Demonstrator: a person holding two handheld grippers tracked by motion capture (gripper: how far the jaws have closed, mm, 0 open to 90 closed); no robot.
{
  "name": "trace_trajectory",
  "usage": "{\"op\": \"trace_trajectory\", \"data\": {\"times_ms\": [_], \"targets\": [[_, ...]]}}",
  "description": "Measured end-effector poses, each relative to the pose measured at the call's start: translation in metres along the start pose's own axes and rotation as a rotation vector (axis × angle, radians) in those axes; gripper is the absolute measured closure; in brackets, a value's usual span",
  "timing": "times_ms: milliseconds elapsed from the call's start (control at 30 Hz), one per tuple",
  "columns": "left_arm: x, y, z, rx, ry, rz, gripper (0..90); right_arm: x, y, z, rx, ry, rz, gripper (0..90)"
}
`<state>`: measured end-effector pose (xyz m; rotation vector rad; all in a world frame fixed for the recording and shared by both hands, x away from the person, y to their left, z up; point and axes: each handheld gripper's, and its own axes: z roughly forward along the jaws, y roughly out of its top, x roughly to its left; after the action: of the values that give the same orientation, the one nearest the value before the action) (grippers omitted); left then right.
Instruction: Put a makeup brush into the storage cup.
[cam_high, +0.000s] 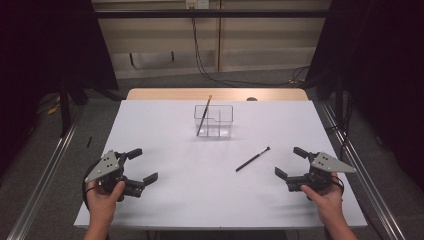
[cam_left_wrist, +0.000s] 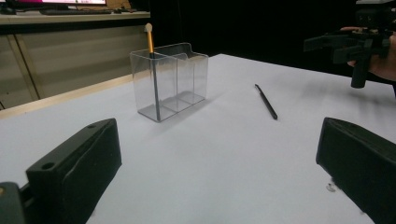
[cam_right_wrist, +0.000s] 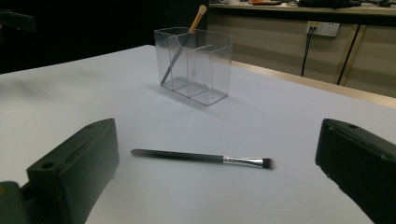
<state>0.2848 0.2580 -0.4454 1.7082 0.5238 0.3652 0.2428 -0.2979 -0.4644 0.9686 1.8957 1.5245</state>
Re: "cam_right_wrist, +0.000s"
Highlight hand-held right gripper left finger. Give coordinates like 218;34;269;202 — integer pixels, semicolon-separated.
21;118;120;224

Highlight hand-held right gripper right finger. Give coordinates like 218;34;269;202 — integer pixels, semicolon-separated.
315;118;396;224

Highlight black makeup brush silver ferrule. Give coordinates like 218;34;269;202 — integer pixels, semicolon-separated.
130;148;276;171

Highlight clear plastic divided organizer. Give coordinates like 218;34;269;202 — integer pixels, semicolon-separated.
153;26;233;106

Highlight orange-tipped makeup brush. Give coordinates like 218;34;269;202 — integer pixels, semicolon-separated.
160;4;207;86

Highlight wooden table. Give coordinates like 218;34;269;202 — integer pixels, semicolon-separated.
232;60;396;110

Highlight white table mat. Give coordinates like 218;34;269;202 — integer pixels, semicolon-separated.
0;44;396;224

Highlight cluttered background desk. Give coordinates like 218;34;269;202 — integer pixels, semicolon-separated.
208;0;396;28

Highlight black wall cable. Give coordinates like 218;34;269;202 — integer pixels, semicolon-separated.
300;27;314;77

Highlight white wall socket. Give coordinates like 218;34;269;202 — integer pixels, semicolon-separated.
304;21;341;37

